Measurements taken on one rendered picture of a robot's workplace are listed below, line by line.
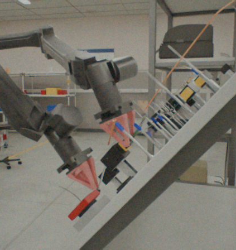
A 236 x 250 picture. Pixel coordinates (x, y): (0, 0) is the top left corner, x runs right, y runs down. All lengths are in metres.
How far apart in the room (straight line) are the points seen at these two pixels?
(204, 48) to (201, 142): 1.21
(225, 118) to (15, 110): 0.46
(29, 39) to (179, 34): 0.88
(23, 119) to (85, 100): 7.88
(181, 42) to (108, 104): 1.09
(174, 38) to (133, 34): 6.72
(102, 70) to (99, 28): 7.95
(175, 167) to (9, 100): 0.40
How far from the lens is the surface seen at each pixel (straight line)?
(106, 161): 0.71
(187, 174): 1.76
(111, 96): 0.67
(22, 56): 9.37
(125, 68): 0.71
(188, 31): 1.72
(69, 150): 0.75
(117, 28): 8.52
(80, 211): 0.50
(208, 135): 0.52
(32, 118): 0.75
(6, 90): 0.69
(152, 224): 1.13
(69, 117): 0.70
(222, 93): 0.37
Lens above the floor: 1.30
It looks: 8 degrees down
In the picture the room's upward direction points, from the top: straight up
